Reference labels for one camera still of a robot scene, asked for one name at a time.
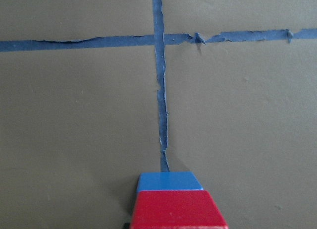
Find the red wooden block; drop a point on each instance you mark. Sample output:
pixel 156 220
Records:
pixel 176 209

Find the blue wooden block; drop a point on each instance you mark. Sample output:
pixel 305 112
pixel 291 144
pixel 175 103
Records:
pixel 158 181

